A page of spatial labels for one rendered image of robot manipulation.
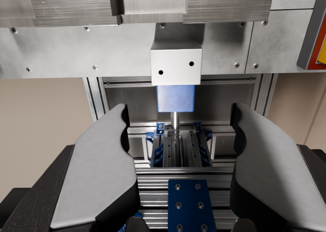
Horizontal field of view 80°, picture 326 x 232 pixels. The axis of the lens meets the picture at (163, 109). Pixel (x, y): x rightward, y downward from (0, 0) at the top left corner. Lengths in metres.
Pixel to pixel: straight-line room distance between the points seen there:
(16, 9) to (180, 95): 0.17
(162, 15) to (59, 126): 1.33
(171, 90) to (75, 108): 1.13
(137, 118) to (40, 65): 0.74
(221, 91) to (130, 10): 0.80
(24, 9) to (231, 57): 0.21
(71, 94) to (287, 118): 1.31
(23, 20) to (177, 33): 0.15
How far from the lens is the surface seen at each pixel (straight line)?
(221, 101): 0.96
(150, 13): 0.17
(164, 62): 0.20
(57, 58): 0.29
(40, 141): 1.60
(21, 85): 1.42
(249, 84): 0.97
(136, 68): 0.26
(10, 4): 0.22
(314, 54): 0.28
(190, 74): 0.20
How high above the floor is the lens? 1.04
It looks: 61 degrees down
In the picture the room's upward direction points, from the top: 177 degrees counter-clockwise
